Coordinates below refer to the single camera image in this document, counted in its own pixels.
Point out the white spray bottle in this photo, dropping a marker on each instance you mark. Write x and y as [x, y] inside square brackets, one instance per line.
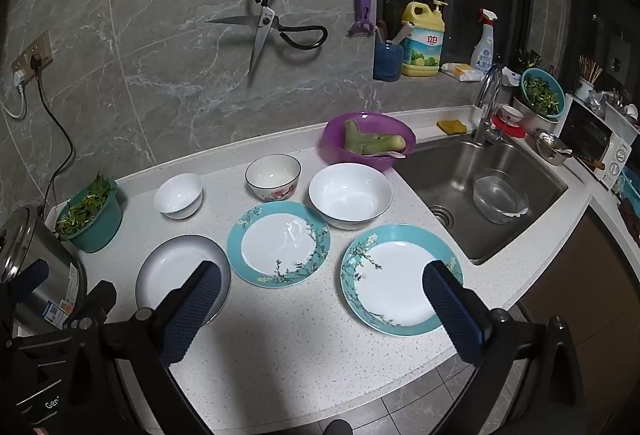
[484, 50]

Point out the white plastic peeler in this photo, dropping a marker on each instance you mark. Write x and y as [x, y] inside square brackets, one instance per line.
[387, 155]

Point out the teal colander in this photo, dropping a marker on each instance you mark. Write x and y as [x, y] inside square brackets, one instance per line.
[557, 107]

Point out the stainless steel sink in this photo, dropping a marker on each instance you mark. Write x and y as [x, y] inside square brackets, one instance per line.
[450, 175]

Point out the large white bowl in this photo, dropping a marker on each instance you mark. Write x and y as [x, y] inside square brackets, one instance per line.
[350, 195]

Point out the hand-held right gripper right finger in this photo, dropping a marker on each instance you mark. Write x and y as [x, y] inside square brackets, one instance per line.
[452, 315]

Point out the floral print bowl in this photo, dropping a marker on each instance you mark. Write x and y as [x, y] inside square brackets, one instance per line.
[272, 177]

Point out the teal plastic basin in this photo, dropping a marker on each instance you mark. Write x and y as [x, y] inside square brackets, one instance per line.
[100, 225]

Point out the wall power outlet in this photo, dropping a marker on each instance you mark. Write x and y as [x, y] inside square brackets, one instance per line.
[30, 52]

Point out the silver rice cooker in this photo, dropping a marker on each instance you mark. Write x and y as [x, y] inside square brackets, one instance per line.
[45, 275]

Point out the red lid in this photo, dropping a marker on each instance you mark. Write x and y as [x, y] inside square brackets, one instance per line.
[515, 131]

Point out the clear glass bowl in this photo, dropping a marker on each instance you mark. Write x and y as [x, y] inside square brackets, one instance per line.
[500, 197]

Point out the purple peeler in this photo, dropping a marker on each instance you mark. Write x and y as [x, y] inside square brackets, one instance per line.
[363, 0]

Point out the metal strainer bowl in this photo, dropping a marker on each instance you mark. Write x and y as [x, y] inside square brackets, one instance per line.
[550, 150]

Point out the blue utensil holder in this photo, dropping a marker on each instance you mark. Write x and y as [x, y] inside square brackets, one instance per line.
[387, 62]

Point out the bundle of chopsticks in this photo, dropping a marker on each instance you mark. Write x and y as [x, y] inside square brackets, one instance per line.
[590, 67]

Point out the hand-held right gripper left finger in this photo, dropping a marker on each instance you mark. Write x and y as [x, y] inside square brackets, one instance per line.
[192, 315]

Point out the yellow sponge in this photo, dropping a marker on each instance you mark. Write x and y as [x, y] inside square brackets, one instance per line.
[451, 126]

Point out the small white bowl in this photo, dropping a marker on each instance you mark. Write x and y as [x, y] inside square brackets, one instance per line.
[192, 211]
[177, 192]

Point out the white microwave oven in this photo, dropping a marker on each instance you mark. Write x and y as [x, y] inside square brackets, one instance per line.
[585, 135]

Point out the white utensil rack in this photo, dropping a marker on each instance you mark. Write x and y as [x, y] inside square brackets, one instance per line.
[620, 112]

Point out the white wipes packet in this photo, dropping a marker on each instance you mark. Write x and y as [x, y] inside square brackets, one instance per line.
[462, 72]

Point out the teal floral rim plate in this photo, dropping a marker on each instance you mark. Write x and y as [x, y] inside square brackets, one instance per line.
[277, 245]
[395, 285]

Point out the grey dark-rimmed plate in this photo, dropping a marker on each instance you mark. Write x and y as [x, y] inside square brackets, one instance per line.
[170, 265]

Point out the leafy green vegetables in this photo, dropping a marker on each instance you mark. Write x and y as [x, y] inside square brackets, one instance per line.
[85, 207]

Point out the chopped green vegetables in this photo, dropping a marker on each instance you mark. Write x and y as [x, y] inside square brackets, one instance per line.
[541, 95]

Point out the chrome faucet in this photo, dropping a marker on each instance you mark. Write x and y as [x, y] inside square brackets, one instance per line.
[487, 90]

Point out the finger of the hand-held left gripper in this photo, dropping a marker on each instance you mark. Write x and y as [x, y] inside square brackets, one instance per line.
[95, 302]
[30, 279]

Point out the small patterned bowl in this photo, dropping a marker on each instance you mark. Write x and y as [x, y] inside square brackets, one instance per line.
[511, 115]

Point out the white chopstick holder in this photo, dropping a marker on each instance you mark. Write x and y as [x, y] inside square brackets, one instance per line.
[584, 91]

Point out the purple plastic basin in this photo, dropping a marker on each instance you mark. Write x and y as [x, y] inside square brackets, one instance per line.
[332, 142]

